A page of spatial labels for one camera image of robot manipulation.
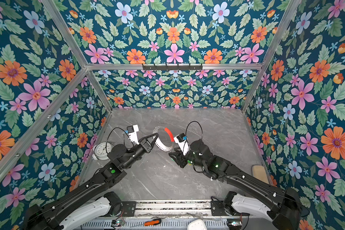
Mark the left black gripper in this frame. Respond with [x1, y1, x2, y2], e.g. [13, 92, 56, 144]
[122, 131, 159, 170]

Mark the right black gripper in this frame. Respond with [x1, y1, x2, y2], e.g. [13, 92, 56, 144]
[168, 146, 207, 171]

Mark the metal keyring disc red grip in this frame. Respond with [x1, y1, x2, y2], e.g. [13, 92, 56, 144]
[153, 126, 174, 152]

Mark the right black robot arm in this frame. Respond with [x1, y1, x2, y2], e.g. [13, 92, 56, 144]
[169, 140, 303, 230]

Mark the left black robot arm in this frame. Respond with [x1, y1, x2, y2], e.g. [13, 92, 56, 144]
[22, 133, 159, 230]

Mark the white alarm clock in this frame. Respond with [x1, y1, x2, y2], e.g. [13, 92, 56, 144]
[92, 142, 113, 161]

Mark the white device front edge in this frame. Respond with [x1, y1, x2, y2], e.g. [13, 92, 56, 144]
[187, 219, 208, 230]

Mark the beige sponge block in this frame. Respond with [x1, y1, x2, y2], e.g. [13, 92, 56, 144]
[252, 165, 269, 184]

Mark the right small circuit board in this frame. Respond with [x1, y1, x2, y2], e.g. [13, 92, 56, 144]
[227, 219, 242, 230]

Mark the small circuit board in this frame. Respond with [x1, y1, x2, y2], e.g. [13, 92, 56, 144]
[227, 219, 242, 230]
[111, 219, 125, 228]

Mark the left small circuit board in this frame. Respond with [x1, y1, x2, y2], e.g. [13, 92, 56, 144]
[111, 219, 125, 228]

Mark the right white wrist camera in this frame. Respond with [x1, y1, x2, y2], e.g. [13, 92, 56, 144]
[173, 133, 189, 156]

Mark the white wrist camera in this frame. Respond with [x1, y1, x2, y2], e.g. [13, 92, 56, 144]
[126, 125, 139, 145]
[173, 133, 189, 156]

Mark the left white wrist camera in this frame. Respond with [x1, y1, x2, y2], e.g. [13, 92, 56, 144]
[126, 125, 139, 145]

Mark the aluminium front rail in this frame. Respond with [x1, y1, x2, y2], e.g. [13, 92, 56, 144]
[74, 199, 291, 219]

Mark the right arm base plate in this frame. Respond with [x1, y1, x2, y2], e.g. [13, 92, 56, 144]
[210, 196, 233, 216]

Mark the orange handled screwdriver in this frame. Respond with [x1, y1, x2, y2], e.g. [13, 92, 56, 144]
[143, 218, 162, 227]

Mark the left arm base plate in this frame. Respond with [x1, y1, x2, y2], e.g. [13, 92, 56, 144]
[109, 201, 137, 217]

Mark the black wall hook rack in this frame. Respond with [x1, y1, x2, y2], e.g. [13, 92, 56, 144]
[142, 64, 203, 71]

